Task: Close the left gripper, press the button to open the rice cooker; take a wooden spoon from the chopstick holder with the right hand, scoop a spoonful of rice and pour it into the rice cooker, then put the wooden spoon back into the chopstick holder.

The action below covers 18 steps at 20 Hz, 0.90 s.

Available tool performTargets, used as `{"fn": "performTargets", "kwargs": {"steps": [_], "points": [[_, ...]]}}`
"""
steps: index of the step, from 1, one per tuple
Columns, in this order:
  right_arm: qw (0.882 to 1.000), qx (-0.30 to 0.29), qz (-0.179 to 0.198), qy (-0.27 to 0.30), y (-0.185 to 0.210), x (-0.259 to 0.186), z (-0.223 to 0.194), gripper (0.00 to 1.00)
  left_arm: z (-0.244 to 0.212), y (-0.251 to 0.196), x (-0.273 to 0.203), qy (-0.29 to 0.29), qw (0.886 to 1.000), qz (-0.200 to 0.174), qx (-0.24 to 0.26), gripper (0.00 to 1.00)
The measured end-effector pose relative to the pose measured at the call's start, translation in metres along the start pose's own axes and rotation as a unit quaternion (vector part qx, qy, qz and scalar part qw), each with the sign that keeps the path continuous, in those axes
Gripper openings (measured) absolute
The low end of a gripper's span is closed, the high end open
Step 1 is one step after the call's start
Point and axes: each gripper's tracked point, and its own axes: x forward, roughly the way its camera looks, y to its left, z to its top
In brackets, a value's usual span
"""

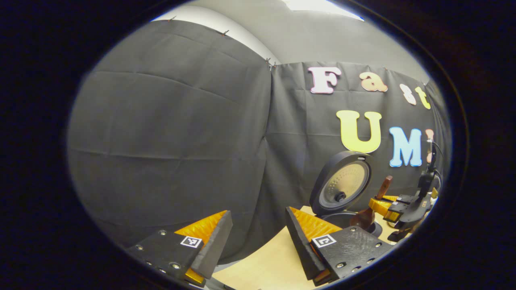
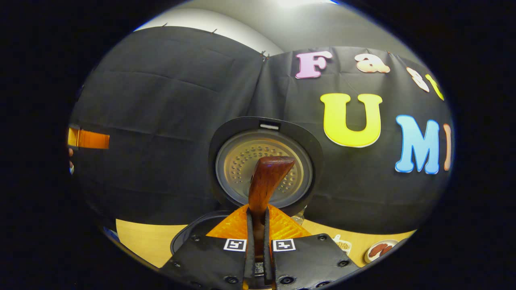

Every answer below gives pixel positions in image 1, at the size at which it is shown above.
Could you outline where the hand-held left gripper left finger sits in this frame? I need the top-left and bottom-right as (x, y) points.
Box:
(126, 210), (233, 287)

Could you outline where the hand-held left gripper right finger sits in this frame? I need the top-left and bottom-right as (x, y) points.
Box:
(283, 207), (397, 286)

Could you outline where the brown wooden spoon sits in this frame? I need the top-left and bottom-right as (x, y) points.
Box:
(350, 176), (393, 230)

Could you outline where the dark grey rice cooker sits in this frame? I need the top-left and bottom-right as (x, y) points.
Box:
(310, 151), (383, 238)

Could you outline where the black backdrop cloth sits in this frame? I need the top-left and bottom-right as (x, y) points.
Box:
(67, 18), (452, 262)

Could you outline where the large ceiling light panel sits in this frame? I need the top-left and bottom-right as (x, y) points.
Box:
(282, 0), (363, 21)

